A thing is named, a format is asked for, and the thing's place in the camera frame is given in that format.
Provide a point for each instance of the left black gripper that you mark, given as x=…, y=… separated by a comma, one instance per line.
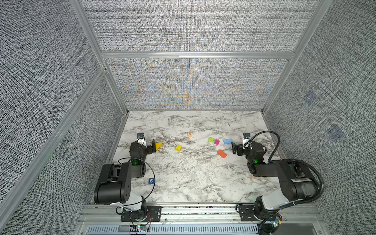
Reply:
x=150, y=147

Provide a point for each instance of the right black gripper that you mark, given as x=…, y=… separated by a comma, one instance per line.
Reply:
x=239, y=148

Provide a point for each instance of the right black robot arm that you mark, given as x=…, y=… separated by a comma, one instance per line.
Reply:
x=299, y=182

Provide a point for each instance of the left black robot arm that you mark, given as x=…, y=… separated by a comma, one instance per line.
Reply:
x=114, y=186

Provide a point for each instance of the yellow wedge block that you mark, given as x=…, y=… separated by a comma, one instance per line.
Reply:
x=158, y=145

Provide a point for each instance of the light blue flat block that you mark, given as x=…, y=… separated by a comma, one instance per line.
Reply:
x=227, y=141

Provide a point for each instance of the red-orange flat block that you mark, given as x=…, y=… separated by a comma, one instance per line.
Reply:
x=222, y=154

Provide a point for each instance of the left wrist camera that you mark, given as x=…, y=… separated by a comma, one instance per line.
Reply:
x=141, y=138

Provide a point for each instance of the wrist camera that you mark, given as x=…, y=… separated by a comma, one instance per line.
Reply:
x=141, y=138
x=246, y=138

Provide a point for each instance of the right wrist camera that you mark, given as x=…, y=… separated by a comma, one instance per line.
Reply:
x=246, y=138

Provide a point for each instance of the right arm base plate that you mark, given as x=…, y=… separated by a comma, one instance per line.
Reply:
x=245, y=212

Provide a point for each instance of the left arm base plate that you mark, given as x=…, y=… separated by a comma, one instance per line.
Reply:
x=144, y=215

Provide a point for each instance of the aluminium front rail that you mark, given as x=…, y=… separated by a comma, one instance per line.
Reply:
x=199, y=219

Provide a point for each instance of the aluminium enclosure frame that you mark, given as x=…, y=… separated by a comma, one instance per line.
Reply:
x=50, y=58

